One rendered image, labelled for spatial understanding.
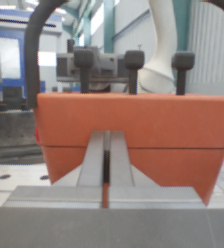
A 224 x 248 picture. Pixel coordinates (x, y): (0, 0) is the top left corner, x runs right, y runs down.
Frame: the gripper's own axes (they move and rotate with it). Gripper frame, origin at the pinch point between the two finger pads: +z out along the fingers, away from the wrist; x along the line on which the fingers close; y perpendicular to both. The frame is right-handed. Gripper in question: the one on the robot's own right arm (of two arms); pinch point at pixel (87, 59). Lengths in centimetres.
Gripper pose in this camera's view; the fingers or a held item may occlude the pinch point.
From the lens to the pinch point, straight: 24.1
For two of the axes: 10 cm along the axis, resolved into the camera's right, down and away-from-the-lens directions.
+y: 0.2, -9.8, -1.9
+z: 0.1, 1.9, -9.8
